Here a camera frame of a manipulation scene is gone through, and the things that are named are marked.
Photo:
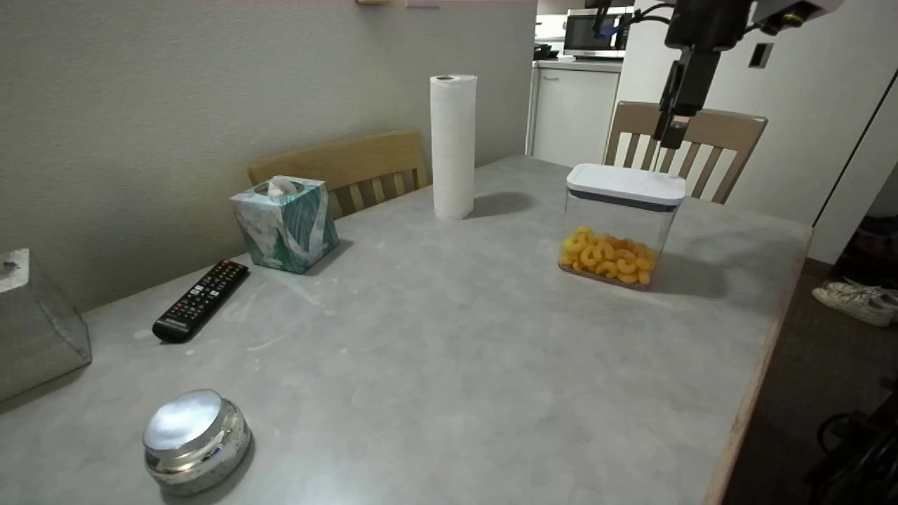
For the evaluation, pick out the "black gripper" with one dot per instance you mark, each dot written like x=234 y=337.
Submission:
x=704 y=24

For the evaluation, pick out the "white container lid with button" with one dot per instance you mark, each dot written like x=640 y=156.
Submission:
x=623 y=182

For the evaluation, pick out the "clear plastic container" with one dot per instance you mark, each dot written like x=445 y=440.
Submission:
x=613 y=219

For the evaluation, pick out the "light wooden slatted chair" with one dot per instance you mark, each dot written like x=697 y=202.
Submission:
x=733 y=129

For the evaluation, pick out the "black microwave oven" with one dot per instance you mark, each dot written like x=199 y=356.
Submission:
x=599 y=32

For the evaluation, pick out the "orange puffed snacks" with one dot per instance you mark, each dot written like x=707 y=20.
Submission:
x=608 y=255

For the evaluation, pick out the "white paper towel roll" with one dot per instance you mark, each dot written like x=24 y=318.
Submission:
x=452 y=149

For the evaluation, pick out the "white sneaker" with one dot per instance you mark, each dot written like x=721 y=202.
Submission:
x=852 y=306
x=880 y=293

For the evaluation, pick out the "brown wooden chair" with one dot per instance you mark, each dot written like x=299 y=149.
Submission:
x=345 y=157

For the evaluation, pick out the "black wheeled equipment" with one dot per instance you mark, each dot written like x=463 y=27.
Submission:
x=859 y=457

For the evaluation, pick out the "teal marbled tissue box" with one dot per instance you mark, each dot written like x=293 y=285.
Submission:
x=284 y=226

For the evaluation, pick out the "black remote control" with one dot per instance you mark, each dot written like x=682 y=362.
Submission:
x=199 y=297

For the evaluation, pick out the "grey tissue box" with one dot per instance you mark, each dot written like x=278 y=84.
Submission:
x=38 y=325

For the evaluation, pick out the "black wall plate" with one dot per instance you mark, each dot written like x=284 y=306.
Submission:
x=762 y=53

